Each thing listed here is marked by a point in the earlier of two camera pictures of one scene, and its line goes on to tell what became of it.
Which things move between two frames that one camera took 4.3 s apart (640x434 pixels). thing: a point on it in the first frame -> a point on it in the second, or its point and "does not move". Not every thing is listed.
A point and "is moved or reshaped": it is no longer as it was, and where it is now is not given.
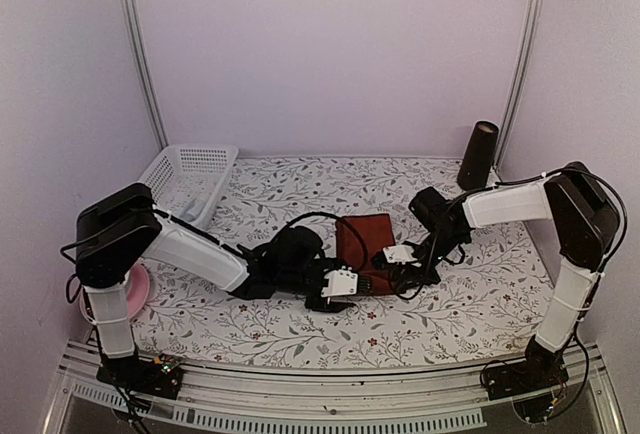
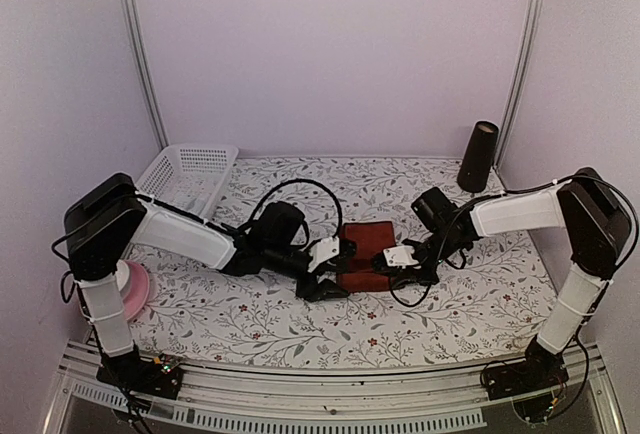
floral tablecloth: x=490 y=312 does not move
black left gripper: x=328 y=307 -> x=314 y=291
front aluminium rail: x=434 y=398 does not move
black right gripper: x=420 y=277 does not move
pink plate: x=138 y=286 does not move
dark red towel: x=359 y=238 is moved or reshaped
